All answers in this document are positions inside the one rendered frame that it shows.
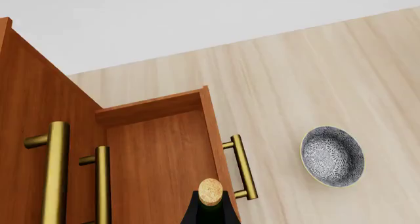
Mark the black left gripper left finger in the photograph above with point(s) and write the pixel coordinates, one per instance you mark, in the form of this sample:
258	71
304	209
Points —
190	215

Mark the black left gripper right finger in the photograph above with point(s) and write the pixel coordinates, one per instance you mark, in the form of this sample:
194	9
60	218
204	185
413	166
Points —
230	215

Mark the open wooden drawer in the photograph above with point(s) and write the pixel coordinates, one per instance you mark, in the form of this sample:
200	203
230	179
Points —
157	145

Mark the wooden cabinet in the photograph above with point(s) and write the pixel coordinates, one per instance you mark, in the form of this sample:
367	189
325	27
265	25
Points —
29	91

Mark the grey patterned bowl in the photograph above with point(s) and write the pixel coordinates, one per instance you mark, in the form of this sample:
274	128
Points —
331	157

